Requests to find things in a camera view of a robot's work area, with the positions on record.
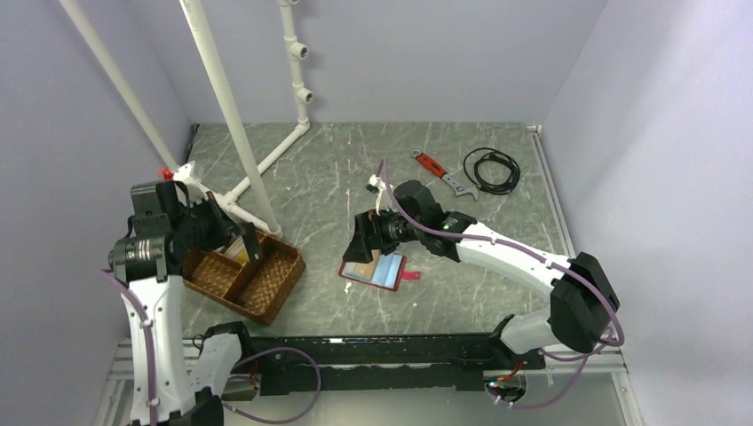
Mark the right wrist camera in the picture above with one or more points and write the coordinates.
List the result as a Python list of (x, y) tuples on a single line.
[(375, 184)]

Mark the woven wicker basket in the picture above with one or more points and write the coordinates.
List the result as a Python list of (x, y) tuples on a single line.
[(255, 289)]

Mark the red handled adjustable wrench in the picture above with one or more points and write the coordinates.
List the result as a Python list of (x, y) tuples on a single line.
[(438, 171)]

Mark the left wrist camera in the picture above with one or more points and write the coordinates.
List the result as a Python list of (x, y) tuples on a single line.
[(190, 175)]

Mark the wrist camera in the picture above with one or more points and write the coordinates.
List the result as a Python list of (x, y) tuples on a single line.
[(190, 175), (375, 184)]

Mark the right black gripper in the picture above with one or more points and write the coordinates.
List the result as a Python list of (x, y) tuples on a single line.
[(368, 235)]

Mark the gold credit card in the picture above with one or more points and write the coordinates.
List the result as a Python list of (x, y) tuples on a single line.
[(366, 271)]

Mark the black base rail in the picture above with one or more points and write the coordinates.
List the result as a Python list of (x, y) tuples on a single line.
[(463, 362)]

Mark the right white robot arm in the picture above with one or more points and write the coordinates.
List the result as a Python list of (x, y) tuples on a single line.
[(581, 303)]

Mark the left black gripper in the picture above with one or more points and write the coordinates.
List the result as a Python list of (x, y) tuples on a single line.
[(225, 228)]

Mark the aluminium frame rail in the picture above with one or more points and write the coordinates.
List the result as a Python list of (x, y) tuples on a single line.
[(508, 389)]

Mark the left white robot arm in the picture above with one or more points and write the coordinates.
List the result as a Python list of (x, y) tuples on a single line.
[(146, 266)]

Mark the white pvc pipe frame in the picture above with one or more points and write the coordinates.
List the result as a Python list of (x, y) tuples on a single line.
[(248, 200)]

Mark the white cards in basket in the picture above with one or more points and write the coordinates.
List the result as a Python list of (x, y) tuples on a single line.
[(236, 251)]

